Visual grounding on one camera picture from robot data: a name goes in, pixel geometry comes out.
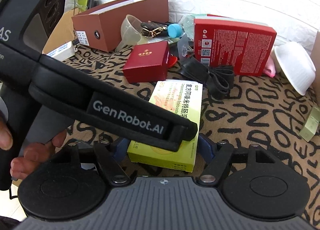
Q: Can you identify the yellow green medicine box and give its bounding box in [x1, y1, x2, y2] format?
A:
[127, 79, 203, 173]

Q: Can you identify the dark red gift box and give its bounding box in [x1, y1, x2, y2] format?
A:
[123, 41, 169, 84]

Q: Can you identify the large red box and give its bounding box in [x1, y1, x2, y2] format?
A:
[194, 16, 277, 77]

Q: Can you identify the person's left hand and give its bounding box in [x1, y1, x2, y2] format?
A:
[10, 130, 67, 180]

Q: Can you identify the white power strip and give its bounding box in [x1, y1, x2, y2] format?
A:
[46, 41, 75, 61]

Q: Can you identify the cardboard box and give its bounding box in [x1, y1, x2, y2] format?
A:
[42, 8, 80, 54]

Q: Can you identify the brown shoe box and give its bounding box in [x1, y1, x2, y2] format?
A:
[72, 0, 169, 52]

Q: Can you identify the small pale green box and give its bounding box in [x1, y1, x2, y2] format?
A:
[299, 106, 320, 142]

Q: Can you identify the green black bag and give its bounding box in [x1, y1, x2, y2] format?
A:
[76, 0, 98, 12]

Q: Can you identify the pink cloth item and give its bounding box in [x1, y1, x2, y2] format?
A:
[263, 56, 276, 78]

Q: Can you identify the red round tag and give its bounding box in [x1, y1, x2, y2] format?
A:
[167, 55, 178, 68]

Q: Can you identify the clear plastic funnel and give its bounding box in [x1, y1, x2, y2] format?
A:
[115, 14, 148, 52]

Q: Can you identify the white bowl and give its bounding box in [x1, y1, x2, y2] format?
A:
[273, 41, 316, 95]

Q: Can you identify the plastic bottle blue cap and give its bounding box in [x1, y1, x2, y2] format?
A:
[167, 15, 195, 40]

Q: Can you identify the black rubber band strap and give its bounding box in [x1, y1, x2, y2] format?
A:
[179, 55, 235, 100]

